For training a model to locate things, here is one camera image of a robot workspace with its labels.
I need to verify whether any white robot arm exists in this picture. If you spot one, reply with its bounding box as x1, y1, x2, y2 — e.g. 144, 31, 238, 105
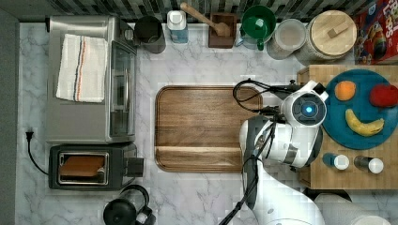
239, 81, 329, 225

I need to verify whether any walnut wood cutting board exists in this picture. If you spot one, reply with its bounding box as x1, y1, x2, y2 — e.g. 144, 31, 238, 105
155, 85, 263, 173

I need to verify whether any dark wood utensil box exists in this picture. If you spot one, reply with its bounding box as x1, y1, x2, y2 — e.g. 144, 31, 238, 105
208, 12, 237, 49

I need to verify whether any wooden pestle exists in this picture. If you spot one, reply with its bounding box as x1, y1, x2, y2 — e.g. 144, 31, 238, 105
180, 2, 231, 37

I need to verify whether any dark grey metal cup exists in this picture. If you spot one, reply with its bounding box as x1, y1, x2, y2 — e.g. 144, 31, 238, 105
134, 16, 166, 54

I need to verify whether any blue white soap bottle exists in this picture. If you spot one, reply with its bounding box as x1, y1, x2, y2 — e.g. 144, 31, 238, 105
167, 10, 189, 43

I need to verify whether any green funnel in jar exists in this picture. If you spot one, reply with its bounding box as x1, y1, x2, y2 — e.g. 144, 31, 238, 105
235, 5, 276, 51

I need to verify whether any black french press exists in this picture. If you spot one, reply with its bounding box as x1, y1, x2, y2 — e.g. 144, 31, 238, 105
103, 185, 156, 225

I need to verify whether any black slot toaster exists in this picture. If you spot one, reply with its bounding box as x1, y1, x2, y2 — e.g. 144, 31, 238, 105
48, 142, 144, 191

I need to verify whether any clear jar with white lid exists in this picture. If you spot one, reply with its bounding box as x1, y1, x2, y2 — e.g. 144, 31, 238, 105
267, 19, 306, 60

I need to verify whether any white striped dish towel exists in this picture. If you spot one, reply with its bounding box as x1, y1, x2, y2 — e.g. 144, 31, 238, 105
55, 34, 108, 103

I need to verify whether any stainless steel toaster oven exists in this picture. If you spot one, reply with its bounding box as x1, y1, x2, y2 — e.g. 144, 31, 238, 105
46, 16, 137, 144

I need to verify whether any slice of brown toast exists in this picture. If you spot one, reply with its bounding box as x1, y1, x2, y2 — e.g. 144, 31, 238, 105
59, 156, 105, 177

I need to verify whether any round teal plate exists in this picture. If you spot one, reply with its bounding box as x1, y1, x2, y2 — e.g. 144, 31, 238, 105
323, 69, 397, 150

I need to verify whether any orange fruit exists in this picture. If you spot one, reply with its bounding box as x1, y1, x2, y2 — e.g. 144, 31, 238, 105
334, 81, 356, 101

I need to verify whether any blue shaker white cap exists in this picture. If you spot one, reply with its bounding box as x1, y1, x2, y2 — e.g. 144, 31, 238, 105
322, 153, 349, 171

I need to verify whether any glass jar with wooden lid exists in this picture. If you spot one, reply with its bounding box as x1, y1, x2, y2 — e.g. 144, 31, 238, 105
295, 10, 357, 66

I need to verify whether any yellow banana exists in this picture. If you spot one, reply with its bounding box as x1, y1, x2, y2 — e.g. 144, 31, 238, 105
344, 109, 385, 137

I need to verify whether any dark shaker white cap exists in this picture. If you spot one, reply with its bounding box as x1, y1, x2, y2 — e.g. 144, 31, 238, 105
354, 156, 384, 174

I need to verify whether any red apple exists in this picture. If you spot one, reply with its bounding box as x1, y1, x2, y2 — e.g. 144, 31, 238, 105
369, 84, 398, 108

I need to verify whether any red cereal box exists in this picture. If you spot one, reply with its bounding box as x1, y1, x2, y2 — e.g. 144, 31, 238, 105
354, 0, 398, 65

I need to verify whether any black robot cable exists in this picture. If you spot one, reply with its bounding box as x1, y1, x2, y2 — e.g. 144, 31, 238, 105
218, 78, 294, 225

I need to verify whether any black power cord plug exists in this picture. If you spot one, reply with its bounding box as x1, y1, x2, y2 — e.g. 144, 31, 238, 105
25, 131, 48, 175

